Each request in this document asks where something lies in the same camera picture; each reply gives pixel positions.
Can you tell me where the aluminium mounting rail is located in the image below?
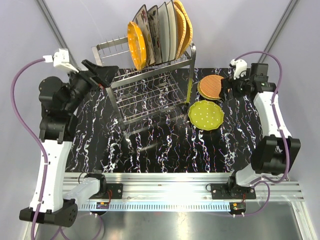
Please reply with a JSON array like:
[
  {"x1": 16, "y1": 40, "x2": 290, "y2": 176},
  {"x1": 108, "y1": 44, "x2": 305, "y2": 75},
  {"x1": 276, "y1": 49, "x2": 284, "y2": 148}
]
[{"x1": 62, "y1": 171, "x2": 305, "y2": 205}]

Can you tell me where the orange polka dot plate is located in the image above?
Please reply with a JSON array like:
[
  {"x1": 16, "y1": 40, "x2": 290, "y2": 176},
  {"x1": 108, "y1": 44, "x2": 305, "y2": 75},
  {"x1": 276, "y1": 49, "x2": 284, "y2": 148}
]
[{"x1": 127, "y1": 21, "x2": 147, "y2": 71}]

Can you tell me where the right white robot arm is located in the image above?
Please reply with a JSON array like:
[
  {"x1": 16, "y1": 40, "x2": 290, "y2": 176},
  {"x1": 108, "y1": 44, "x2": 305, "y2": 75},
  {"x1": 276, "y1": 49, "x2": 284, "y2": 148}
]
[{"x1": 212, "y1": 59, "x2": 301, "y2": 199}]

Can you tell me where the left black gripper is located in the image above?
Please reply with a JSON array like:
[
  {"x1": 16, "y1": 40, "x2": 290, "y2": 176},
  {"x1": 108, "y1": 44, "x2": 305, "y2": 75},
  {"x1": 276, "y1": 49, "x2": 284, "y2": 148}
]
[{"x1": 63, "y1": 59, "x2": 119, "y2": 113}]

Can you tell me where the right small control board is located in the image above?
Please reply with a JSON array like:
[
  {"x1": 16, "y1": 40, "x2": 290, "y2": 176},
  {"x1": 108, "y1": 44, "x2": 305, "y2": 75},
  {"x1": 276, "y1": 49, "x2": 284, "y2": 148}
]
[{"x1": 229, "y1": 201, "x2": 247, "y2": 215}]

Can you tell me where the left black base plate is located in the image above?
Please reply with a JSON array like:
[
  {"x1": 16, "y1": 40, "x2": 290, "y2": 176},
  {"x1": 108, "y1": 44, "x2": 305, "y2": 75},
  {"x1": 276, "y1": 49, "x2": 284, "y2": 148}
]
[{"x1": 91, "y1": 183, "x2": 124, "y2": 200}]

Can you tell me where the cream square plate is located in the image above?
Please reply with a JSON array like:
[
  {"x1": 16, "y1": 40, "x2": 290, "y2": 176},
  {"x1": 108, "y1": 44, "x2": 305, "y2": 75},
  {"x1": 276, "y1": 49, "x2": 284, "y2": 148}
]
[{"x1": 166, "y1": 0, "x2": 178, "y2": 61}]

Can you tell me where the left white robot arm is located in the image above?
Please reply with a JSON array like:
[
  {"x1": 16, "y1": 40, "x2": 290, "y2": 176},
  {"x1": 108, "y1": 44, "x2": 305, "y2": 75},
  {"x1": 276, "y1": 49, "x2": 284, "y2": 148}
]
[{"x1": 19, "y1": 59, "x2": 119, "y2": 228}]

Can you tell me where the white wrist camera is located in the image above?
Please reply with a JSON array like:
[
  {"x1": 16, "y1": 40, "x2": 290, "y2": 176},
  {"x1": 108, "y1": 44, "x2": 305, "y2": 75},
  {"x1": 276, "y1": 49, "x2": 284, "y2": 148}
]
[
  {"x1": 42, "y1": 48, "x2": 79, "y2": 73},
  {"x1": 229, "y1": 59, "x2": 248, "y2": 80}
]

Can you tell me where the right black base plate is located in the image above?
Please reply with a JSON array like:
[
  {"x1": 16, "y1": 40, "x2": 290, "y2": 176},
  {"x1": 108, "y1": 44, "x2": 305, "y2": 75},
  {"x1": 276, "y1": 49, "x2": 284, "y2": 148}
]
[{"x1": 210, "y1": 183, "x2": 257, "y2": 201}]

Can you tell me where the woven yellow basket plate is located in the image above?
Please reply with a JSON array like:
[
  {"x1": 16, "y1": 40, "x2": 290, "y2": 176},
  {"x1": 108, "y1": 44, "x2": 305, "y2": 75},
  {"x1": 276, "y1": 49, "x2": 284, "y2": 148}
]
[
  {"x1": 172, "y1": 1, "x2": 190, "y2": 60},
  {"x1": 174, "y1": 0, "x2": 194, "y2": 53}
]

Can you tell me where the left aluminium frame post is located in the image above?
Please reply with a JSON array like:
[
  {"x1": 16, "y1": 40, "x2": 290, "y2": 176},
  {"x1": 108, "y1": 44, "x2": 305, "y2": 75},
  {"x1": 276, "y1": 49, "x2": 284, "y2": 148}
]
[{"x1": 35, "y1": 0, "x2": 80, "y2": 70}]

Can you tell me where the woven orange rattan plate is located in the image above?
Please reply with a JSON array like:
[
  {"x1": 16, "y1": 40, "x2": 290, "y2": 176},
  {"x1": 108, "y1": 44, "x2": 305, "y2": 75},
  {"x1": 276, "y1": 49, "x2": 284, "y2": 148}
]
[{"x1": 198, "y1": 74, "x2": 223, "y2": 100}]

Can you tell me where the rear woven yellow basket plate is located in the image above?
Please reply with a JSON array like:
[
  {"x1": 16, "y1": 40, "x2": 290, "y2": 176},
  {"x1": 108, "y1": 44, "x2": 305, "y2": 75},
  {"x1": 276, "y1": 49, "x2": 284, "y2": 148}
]
[{"x1": 174, "y1": 0, "x2": 194, "y2": 53}]

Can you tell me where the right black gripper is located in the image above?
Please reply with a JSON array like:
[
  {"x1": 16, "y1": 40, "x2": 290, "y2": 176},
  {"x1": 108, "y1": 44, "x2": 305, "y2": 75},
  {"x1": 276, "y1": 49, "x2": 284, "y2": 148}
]
[{"x1": 218, "y1": 70, "x2": 252, "y2": 102}]

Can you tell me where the aluminium frame post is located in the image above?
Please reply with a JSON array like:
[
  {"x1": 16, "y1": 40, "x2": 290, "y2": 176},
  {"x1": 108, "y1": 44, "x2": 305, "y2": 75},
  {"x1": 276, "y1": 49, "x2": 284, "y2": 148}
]
[
  {"x1": 35, "y1": 0, "x2": 80, "y2": 70},
  {"x1": 264, "y1": 0, "x2": 300, "y2": 53}
]

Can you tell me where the right aluminium frame post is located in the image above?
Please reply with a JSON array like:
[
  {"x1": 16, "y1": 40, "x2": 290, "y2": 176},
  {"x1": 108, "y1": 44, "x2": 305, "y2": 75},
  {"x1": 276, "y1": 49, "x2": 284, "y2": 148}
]
[{"x1": 264, "y1": 0, "x2": 300, "y2": 53}]

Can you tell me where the steel two-tier dish rack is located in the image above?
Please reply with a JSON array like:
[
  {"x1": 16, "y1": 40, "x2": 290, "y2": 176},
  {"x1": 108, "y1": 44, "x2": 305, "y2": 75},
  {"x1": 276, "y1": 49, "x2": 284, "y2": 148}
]
[{"x1": 106, "y1": 43, "x2": 196, "y2": 131}]

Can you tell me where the woven bamboo plate green rim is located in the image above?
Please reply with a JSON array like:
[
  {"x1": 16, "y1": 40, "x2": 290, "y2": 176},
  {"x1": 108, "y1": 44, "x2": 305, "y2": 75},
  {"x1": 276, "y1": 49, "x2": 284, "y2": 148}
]
[{"x1": 196, "y1": 82, "x2": 222, "y2": 101}]

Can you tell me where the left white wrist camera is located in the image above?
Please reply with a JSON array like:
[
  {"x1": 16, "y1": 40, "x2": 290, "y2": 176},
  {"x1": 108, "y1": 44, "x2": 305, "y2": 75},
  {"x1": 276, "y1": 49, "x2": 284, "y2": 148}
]
[{"x1": 42, "y1": 48, "x2": 79, "y2": 73}]

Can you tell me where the left small control board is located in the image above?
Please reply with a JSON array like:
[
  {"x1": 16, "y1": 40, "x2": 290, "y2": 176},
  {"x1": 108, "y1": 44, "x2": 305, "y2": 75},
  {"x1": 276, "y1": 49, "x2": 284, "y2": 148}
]
[{"x1": 96, "y1": 201, "x2": 110, "y2": 211}]

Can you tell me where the small control board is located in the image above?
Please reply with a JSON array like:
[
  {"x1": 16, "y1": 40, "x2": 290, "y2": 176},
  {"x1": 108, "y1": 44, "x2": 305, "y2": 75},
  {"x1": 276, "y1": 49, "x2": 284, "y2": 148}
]
[
  {"x1": 229, "y1": 201, "x2": 247, "y2": 215},
  {"x1": 96, "y1": 201, "x2": 110, "y2": 211}
]

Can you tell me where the grey square plate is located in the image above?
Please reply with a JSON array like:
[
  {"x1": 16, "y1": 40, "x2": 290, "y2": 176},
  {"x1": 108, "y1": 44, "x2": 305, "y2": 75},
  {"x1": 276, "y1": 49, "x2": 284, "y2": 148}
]
[{"x1": 158, "y1": 2, "x2": 171, "y2": 63}]

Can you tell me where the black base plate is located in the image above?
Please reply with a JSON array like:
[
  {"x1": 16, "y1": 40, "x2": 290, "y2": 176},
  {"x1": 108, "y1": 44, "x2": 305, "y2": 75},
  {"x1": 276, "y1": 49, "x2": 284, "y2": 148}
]
[
  {"x1": 91, "y1": 183, "x2": 124, "y2": 200},
  {"x1": 210, "y1": 183, "x2": 257, "y2": 201}
]

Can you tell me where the green polka dot plate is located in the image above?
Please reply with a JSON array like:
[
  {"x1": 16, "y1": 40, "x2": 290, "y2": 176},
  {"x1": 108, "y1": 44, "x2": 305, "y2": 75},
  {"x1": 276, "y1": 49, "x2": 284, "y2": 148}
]
[{"x1": 188, "y1": 100, "x2": 224, "y2": 131}]

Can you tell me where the black marble pattern mat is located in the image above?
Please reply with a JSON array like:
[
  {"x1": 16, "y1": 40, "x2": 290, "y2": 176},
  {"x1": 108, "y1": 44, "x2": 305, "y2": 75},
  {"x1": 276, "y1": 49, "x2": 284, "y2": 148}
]
[{"x1": 64, "y1": 67, "x2": 266, "y2": 174}]

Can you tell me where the slotted cable duct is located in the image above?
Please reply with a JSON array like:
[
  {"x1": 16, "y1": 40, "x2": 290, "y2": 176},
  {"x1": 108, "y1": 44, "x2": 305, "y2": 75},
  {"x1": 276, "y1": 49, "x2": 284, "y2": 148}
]
[{"x1": 78, "y1": 201, "x2": 230, "y2": 212}]

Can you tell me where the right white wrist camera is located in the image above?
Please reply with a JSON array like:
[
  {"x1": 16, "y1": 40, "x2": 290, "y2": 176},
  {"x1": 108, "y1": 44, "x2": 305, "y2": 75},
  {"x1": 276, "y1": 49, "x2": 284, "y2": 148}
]
[{"x1": 229, "y1": 59, "x2": 248, "y2": 80}]

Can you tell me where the floral square plate dark rim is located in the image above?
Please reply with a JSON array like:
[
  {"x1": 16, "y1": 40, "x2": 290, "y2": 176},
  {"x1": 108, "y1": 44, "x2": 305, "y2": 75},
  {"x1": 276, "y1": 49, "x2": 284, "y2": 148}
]
[{"x1": 133, "y1": 4, "x2": 156, "y2": 66}]

